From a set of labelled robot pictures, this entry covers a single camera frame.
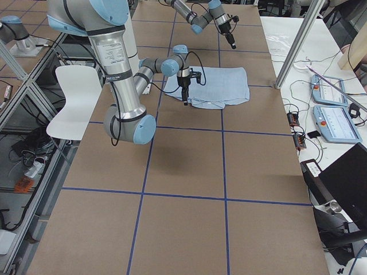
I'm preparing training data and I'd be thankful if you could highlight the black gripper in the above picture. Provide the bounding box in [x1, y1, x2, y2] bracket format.
[177, 68, 202, 106]
[219, 22, 236, 49]

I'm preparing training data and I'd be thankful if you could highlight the light blue button-up shirt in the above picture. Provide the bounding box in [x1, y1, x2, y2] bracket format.
[162, 66, 250, 110]

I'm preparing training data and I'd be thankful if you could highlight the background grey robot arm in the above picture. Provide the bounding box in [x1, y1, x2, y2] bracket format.
[1, 15, 41, 58]

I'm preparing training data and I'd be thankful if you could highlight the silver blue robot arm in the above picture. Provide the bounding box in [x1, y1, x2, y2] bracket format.
[47, 1, 201, 144]
[164, 0, 239, 49]

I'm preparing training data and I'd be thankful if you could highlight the clear plastic bag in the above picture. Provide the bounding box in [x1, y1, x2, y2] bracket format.
[266, 34, 291, 57]

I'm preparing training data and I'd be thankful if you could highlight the reacher grabber stick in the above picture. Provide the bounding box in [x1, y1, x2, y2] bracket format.
[292, 63, 366, 112]

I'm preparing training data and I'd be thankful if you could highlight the far blue teach pendant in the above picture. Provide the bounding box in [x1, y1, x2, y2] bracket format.
[310, 74, 348, 107]

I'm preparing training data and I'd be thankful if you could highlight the blue teach pendant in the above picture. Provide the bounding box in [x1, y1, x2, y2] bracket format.
[313, 105, 362, 144]
[310, 74, 348, 107]

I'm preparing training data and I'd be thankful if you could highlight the white plastic chair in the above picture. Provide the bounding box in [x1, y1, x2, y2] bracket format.
[46, 65, 102, 140]

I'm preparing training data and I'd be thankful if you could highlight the near blue teach pendant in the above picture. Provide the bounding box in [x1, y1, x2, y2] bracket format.
[313, 105, 362, 144]

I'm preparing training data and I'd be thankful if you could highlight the black labelled box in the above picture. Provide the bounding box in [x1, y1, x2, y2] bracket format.
[300, 159, 337, 205]

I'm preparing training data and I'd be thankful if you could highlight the black laptop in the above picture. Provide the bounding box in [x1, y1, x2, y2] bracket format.
[319, 143, 366, 229]

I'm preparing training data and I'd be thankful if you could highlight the grey aluminium frame post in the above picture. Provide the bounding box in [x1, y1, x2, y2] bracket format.
[274, 0, 324, 89]

